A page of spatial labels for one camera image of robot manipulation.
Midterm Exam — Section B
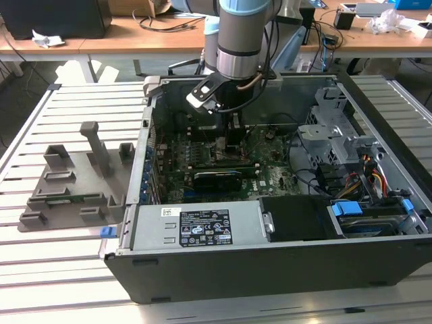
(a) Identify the pale blue teach pendant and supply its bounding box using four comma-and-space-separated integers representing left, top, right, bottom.
204, 16, 220, 34

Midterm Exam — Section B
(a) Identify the blue box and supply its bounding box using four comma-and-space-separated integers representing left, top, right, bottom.
395, 0, 432, 11

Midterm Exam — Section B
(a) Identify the grey laptop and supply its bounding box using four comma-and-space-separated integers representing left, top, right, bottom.
356, 2, 396, 17

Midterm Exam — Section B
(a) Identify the crumpled clear plastic bag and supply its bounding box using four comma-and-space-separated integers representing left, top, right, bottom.
367, 8, 418, 35

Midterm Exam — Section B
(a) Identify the white box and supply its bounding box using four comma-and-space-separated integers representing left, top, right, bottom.
415, 20, 432, 38

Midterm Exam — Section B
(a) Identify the grey case corner latch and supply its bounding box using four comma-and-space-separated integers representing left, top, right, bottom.
143, 76, 163, 99

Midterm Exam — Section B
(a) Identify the green motherboard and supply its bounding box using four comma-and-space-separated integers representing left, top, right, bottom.
153, 125, 306, 205

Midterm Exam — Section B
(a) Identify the large black box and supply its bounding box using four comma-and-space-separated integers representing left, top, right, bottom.
0, 0, 112, 41

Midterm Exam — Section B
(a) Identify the black graphics card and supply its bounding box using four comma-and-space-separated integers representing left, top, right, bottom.
192, 168, 244, 196

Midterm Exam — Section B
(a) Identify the red yellow wire bundle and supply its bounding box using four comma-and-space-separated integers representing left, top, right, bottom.
340, 153, 389, 200

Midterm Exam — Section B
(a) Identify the brown cardboard box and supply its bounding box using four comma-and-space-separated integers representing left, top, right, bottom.
107, 0, 159, 18

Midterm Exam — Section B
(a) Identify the black wire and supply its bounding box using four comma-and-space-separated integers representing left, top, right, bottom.
284, 132, 333, 198

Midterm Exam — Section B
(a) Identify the grey power supply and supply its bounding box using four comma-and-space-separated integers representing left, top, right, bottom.
129, 201, 271, 253

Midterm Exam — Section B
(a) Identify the silver drive cage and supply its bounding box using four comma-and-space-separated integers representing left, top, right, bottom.
296, 86, 387, 176

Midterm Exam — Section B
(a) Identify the CPU socket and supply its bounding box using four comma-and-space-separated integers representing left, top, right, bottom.
209, 140, 250, 167

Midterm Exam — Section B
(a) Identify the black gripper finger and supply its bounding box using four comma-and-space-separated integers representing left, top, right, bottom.
226, 113, 246, 157

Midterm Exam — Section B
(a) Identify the black and silver PC case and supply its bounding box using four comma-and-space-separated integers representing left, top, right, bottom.
97, 73, 432, 304

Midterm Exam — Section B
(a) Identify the hard disk in blue carrier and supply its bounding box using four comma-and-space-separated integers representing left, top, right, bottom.
326, 198, 408, 240

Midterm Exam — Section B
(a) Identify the crumpled white paper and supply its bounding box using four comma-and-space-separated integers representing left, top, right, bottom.
32, 29, 65, 49

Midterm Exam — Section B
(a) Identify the grey parts rack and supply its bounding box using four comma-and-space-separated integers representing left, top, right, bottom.
18, 121, 138, 234

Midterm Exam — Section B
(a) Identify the small black open box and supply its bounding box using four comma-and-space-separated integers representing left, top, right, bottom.
333, 9, 357, 30

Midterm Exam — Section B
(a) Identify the green RAM stick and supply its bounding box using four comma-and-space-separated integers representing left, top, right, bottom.
45, 195, 85, 205

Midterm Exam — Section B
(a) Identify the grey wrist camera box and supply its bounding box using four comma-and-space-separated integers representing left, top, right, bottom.
185, 80, 222, 114

